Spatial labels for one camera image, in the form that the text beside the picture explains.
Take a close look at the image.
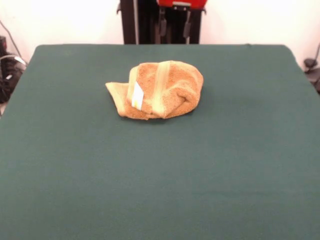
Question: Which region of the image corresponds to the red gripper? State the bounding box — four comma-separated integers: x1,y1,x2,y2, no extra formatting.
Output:
156,0,208,38

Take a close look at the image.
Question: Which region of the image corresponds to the tan terry towel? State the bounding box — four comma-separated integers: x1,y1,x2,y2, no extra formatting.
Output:
105,59,204,120

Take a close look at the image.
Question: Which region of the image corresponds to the black stand base foot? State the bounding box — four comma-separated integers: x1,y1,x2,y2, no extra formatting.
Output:
303,57,320,95

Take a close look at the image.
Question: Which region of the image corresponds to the dark green table cloth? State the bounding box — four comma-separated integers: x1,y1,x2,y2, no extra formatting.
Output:
0,43,320,240

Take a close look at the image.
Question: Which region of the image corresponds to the black equipment pile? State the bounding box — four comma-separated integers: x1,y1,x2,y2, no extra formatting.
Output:
0,36,28,104

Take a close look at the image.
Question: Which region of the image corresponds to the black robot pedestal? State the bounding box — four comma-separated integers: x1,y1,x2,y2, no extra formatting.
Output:
115,0,206,45

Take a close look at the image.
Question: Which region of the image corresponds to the thin grey cable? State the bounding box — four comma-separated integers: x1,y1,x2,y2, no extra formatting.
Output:
0,19,27,66

